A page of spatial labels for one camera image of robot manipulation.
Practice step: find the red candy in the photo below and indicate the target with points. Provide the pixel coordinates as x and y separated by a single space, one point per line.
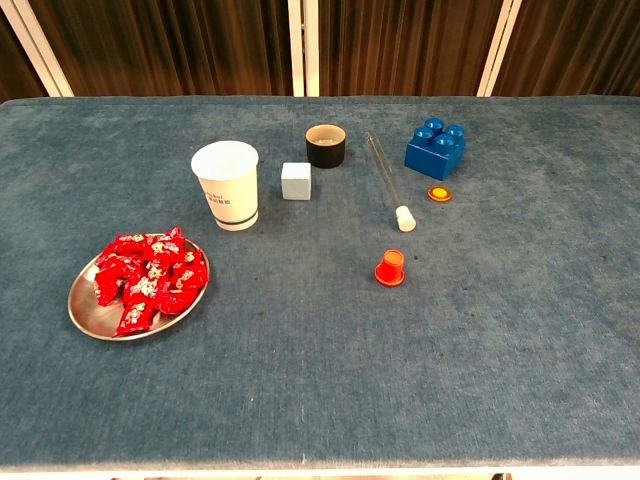
174 237
157 255
144 287
192 272
106 290
127 244
175 302
112 262
134 319

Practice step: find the black cup beige inside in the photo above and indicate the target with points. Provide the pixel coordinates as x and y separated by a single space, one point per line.
325 157

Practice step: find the white paper cup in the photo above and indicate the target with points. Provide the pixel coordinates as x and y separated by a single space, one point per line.
232 200

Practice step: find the light blue cube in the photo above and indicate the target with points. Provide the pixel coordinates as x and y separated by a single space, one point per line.
296 182

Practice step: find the small red cap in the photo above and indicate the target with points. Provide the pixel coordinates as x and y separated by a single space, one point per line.
389 270

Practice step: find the glass tube white stopper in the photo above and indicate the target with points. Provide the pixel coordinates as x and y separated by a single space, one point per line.
406 219

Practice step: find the orange round disc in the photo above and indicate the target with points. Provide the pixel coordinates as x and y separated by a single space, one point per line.
439 193

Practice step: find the blue felt table cover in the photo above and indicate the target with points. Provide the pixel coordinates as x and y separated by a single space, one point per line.
320 375

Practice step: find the blue building block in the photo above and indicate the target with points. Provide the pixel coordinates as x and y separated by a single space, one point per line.
430 160

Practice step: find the dark brown curtain panel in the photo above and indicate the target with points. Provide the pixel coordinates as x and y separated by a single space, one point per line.
175 45
15 70
575 45
400 45

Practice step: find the round steel plate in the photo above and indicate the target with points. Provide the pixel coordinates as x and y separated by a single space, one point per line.
90 311

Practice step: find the white frame post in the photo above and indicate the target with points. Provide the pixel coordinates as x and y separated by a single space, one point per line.
296 50
38 50
499 50

